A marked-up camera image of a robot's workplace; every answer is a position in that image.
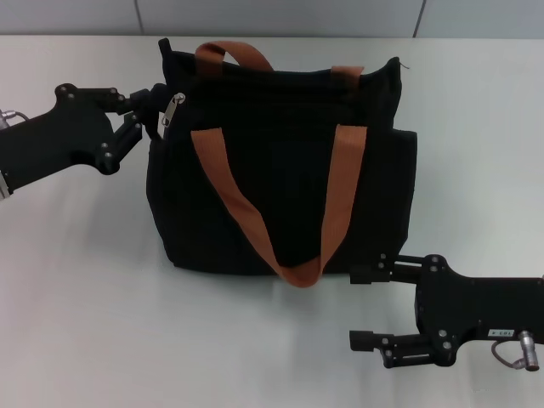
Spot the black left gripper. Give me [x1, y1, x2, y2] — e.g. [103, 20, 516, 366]
[0, 83, 169, 196]

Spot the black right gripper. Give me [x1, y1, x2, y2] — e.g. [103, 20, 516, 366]
[348, 253, 544, 370]

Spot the silver zipper pull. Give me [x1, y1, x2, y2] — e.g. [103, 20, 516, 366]
[159, 92, 187, 128]

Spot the black bag with brown handles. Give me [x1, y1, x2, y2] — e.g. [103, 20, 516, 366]
[145, 37, 419, 289]

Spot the left gripper cable with plug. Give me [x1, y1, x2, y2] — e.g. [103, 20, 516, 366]
[0, 109, 29, 131]

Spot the gripper cable with plug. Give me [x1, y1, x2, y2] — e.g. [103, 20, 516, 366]
[0, 109, 29, 131]
[490, 329, 544, 371]

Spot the right gripper cable with plug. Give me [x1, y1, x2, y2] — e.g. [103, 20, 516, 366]
[490, 329, 544, 371]

